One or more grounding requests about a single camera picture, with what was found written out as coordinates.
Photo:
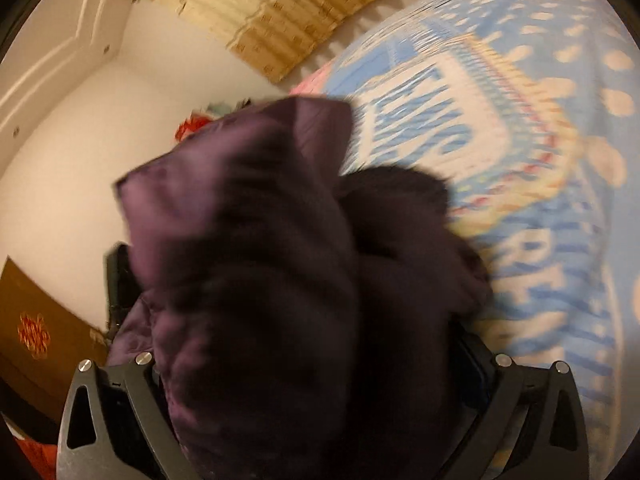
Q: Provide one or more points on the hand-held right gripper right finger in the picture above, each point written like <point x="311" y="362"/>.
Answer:
<point x="477" y="380"/>

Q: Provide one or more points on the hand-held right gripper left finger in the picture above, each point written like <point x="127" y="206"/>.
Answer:
<point x="145" y="395"/>

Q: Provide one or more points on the purple padded jacket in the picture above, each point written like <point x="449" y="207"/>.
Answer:
<point x="260" y="270"/>

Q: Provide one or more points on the brown wooden door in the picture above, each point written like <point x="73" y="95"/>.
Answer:
<point x="40" y="310"/>

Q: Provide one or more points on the red knot ornament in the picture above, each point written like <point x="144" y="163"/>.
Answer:
<point x="34" y="335"/>

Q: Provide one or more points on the red bag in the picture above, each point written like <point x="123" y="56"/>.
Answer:
<point x="192" y="127"/>

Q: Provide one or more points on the blue printed blanket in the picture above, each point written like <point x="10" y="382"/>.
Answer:
<point x="525" y="110"/>

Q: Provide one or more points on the pink bed sheet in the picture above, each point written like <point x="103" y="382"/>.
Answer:
<point x="307" y="82"/>

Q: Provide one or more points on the beige patterned curtain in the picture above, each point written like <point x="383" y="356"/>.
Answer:
<point x="280" y="5"/>

